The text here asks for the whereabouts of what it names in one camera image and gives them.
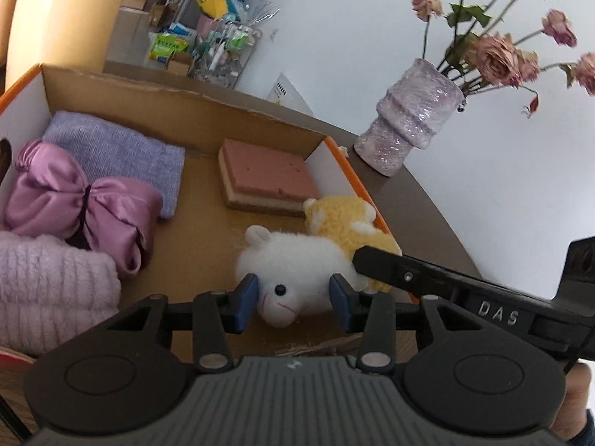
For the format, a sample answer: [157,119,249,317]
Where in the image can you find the person's right hand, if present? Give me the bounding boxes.
[553,362,595,442]

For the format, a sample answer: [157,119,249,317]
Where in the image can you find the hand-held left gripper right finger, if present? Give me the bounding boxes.
[328,274,466,375]

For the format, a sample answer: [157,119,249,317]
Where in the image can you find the periwinkle knit cloth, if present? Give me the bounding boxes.
[42,111,187,219]

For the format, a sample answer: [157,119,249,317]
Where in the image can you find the lilac ceramic vase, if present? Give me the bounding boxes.
[353,58,466,177]

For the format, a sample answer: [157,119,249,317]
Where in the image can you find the red cardboard box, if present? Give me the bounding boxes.
[0,62,403,368]

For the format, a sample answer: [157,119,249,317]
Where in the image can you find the lilac fluffy towel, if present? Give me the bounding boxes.
[0,232,122,358]

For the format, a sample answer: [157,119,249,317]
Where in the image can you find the white plush llama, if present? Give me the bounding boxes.
[235,225,368,328]

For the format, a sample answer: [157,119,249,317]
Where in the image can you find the pink layered sponge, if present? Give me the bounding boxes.
[218,138,321,217]

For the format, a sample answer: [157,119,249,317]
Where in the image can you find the purple satin bow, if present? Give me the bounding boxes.
[2,142,163,275]

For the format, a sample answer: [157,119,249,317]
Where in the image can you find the cluttered wire storage rack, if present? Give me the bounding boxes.
[149,0,280,89]

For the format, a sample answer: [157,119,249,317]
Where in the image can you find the dried pink roses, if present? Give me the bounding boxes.
[411,0,595,119]

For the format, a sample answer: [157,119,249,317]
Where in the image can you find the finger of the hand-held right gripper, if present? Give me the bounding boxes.
[352,245,466,300]

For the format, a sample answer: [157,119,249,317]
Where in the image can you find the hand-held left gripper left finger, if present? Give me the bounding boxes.
[107,273,260,372]

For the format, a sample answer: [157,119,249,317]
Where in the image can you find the white paper sheet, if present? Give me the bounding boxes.
[267,73,313,116]

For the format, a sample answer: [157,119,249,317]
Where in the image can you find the yellow plush toy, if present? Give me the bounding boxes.
[303,195,403,293]

